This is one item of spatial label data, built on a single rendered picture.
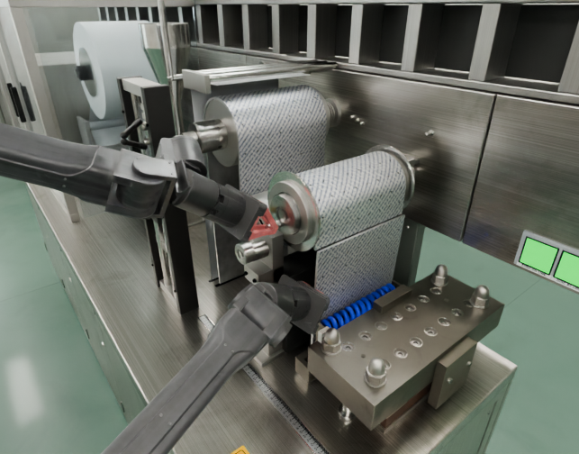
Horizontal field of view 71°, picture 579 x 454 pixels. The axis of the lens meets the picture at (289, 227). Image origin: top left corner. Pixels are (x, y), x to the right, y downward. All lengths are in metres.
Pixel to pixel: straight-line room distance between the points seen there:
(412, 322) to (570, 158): 0.39
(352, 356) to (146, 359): 0.46
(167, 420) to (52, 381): 1.92
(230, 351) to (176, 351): 0.48
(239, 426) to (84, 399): 1.45
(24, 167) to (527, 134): 0.74
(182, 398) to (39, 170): 0.32
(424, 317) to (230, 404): 0.41
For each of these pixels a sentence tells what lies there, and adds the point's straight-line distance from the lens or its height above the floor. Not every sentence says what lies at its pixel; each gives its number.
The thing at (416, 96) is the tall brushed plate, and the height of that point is 1.41.
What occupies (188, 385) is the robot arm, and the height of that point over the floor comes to 1.22.
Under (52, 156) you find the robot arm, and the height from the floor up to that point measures 1.41.
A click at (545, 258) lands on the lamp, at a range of 0.84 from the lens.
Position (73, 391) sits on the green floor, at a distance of 2.27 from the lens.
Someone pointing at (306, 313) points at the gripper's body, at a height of 1.12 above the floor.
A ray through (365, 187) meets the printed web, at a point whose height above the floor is 1.28.
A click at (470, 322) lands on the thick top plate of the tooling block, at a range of 0.89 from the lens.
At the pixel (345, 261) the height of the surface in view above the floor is 1.15.
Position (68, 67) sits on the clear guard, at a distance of 1.52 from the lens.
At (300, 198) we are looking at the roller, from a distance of 0.68.
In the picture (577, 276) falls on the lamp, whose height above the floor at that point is 1.18.
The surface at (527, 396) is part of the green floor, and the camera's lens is 2.29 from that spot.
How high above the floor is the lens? 1.57
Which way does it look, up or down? 29 degrees down
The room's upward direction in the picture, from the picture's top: straight up
